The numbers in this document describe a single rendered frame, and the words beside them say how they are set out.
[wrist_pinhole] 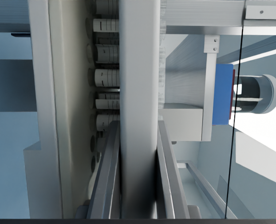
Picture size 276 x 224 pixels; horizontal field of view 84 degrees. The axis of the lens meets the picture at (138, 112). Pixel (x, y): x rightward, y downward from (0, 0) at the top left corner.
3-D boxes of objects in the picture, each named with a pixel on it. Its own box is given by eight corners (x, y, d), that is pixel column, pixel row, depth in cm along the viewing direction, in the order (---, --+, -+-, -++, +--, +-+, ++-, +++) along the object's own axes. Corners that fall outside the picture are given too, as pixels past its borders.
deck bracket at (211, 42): (204, 52, 44) (219, 52, 44) (205, 34, 43) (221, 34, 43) (203, 53, 45) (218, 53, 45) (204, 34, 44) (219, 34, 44)
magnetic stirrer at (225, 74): (207, 129, 51) (233, 129, 51) (211, 63, 48) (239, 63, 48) (186, 118, 71) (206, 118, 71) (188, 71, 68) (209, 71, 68)
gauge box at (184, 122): (138, 142, 48) (201, 142, 48) (138, 108, 46) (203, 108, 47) (137, 126, 70) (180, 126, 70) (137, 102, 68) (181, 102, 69)
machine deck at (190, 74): (198, 141, 48) (210, 141, 48) (206, 12, 43) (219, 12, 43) (162, 113, 110) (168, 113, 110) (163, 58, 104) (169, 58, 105)
